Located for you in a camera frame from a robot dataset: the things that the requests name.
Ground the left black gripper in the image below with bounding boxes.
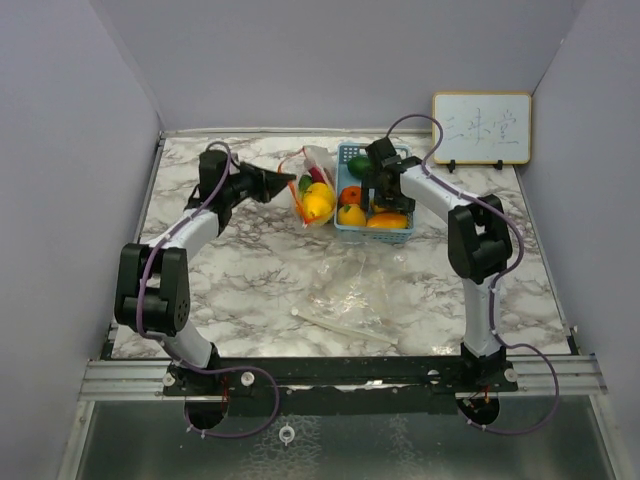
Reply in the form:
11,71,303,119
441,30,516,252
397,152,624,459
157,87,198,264
223,159,297,203

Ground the blue perforated plastic basket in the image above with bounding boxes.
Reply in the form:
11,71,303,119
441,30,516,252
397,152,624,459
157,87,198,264
333,142,415,244

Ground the red zipper clear bag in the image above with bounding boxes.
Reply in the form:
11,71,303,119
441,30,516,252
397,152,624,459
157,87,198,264
277,145,338,229

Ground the yellow pear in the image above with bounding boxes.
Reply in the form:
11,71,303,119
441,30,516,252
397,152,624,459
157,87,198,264
302,183,335,223

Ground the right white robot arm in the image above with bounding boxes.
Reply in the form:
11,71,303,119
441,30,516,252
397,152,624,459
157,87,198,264
362,137,513,391

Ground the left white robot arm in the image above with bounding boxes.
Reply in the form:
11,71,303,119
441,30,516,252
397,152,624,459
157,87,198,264
114,141,296,395

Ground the clear bag white zipper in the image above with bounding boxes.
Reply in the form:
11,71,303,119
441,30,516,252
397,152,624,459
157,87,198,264
291,243,406,345

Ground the green avocado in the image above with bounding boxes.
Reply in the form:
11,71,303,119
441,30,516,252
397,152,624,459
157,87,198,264
347,155,373,180

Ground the orange tangerine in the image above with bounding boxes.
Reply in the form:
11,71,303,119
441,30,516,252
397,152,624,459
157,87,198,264
339,186,362,206

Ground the yellow orange fruit front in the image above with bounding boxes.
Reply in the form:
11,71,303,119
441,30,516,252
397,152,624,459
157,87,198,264
337,204,367,227

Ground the green orange mango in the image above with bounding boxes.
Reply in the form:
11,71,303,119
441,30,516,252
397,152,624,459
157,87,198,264
366,212,409,229

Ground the small whiteboard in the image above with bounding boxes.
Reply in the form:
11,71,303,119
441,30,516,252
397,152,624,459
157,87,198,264
432,91,532,165

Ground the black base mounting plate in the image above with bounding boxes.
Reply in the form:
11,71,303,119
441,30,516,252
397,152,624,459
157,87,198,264
163,356,518,417

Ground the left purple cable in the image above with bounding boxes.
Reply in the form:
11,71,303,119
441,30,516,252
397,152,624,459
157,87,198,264
135,141,282,440

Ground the aluminium rail frame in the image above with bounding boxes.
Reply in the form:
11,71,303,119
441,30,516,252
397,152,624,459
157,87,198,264
79,355,608,401

